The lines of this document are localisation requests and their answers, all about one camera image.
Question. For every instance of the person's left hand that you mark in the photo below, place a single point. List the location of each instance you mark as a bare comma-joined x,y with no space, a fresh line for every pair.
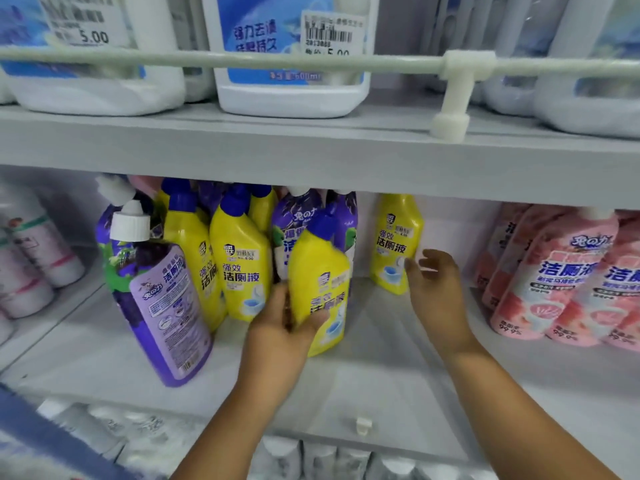
272,352

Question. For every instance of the person's right hand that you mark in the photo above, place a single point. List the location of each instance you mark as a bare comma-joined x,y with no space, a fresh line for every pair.
442,304

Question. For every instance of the person's right thumb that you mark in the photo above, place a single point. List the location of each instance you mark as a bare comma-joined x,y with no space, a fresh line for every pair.
414,274

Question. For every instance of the person's left thumb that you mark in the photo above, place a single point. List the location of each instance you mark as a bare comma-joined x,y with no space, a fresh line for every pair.
315,324

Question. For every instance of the yellow cleaner bottle blue cap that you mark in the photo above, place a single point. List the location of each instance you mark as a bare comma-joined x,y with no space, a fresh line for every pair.
237,264
320,274
395,229
187,244
262,207

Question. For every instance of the person's left forearm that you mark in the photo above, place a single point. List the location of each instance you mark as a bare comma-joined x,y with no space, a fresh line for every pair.
235,434

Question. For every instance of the person's right forearm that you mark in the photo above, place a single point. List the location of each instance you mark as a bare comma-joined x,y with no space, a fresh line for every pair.
515,419

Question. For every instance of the pink cleaner bottle white cap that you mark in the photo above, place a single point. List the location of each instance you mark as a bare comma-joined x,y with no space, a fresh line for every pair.
615,304
520,244
495,244
555,274

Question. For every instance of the purple cleaner bottle white cap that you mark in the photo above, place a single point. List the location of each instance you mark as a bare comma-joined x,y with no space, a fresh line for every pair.
345,219
165,314
116,194
292,219

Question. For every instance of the white shelf board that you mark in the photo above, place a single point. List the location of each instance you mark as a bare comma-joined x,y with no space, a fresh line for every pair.
400,374

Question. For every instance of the small white shelf clip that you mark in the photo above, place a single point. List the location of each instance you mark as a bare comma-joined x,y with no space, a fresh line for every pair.
364,425

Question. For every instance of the grey shelf board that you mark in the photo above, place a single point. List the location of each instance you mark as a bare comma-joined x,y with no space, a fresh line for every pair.
300,154

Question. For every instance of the row of white bottles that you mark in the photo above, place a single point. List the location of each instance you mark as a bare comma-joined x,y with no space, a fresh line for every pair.
150,437

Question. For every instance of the white detergent jug blue label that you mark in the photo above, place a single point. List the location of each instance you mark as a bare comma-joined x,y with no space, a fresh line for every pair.
505,94
75,89
195,24
270,24
590,104

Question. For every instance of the white paper price tag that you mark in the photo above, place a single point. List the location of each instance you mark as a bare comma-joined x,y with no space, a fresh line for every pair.
80,19
334,32

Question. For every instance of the white bottle green pink label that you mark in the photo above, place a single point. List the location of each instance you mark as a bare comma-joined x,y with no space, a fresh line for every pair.
42,239
22,289

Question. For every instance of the blue fabric edge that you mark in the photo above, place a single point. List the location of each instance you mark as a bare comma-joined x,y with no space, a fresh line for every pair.
45,434

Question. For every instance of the white rail bracket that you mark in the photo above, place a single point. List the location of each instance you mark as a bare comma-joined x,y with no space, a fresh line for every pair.
457,94

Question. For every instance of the white shelf guard rail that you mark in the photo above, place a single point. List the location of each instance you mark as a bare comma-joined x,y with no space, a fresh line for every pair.
250,60

